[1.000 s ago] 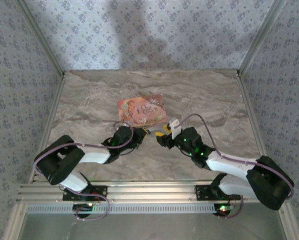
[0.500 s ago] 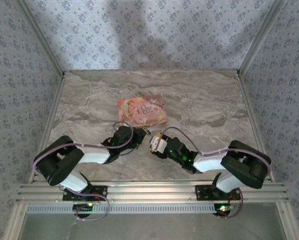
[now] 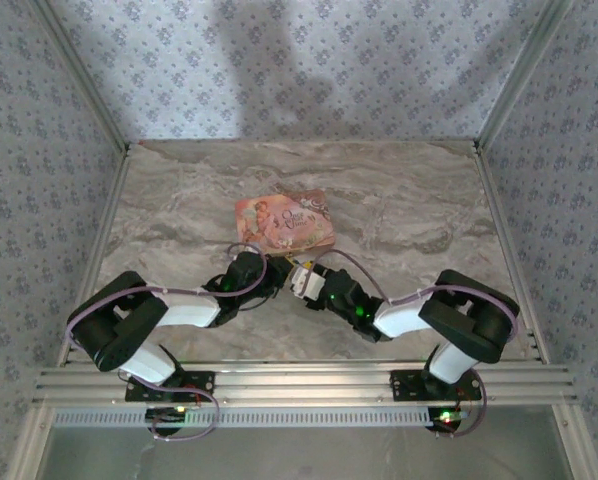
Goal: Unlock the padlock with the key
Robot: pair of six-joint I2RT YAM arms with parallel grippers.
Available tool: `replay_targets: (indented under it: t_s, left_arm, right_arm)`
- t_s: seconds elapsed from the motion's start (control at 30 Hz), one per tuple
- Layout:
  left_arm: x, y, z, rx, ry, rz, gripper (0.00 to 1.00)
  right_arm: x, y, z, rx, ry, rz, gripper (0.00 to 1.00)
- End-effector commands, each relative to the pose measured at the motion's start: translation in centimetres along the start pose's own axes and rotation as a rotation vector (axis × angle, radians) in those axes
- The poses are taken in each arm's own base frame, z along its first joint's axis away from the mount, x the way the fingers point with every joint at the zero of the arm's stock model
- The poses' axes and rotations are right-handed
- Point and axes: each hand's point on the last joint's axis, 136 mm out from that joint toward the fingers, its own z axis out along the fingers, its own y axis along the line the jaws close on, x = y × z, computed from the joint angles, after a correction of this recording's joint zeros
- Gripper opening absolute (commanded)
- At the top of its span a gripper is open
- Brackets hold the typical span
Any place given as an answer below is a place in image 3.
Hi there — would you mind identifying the pink book-shaped box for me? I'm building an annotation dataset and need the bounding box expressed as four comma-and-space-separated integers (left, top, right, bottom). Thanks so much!
234, 188, 337, 257

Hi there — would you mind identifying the left controller board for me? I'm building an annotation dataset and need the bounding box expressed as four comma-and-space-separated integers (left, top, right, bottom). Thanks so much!
145, 405, 191, 437

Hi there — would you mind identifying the controller board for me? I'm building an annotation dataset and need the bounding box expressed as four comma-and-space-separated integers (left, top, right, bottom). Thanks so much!
145, 405, 191, 437
427, 405, 473, 437

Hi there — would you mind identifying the right controller board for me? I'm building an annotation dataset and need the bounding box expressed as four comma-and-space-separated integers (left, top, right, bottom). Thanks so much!
427, 405, 473, 437

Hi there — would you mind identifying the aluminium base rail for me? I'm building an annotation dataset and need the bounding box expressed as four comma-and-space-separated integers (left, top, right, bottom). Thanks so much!
33, 358, 578, 407

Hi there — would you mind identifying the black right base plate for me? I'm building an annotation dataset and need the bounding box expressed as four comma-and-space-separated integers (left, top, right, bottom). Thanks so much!
389, 368, 483, 402

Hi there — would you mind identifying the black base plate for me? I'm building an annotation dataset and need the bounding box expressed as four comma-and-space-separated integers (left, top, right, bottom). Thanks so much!
124, 368, 217, 404
389, 368, 483, 402

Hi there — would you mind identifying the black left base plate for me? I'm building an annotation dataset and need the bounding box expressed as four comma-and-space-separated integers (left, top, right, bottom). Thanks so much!
124, 368, 217, 404

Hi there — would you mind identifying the slotted grey cable tray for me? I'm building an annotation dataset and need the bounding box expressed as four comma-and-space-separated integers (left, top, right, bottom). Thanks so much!
53, 407, 466, 429

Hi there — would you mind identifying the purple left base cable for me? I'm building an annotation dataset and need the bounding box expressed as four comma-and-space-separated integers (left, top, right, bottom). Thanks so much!
147, 387, 221, 442

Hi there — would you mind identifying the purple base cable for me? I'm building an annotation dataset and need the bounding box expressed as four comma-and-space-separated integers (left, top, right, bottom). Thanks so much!
147, 387, 221, 442
434, 372, 490, 439

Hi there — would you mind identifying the aluminium table side rail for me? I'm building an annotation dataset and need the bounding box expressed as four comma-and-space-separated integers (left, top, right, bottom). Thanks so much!
476, 149, 548, 364
61, 149, 133, 364

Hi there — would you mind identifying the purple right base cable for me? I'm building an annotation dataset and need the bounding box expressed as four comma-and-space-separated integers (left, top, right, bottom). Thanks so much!
434, 372, 490, 439

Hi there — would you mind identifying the aluminium frame post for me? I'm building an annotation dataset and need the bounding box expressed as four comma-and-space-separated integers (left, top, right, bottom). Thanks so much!
473, 0, 578, 154
37, 0, 132, 155

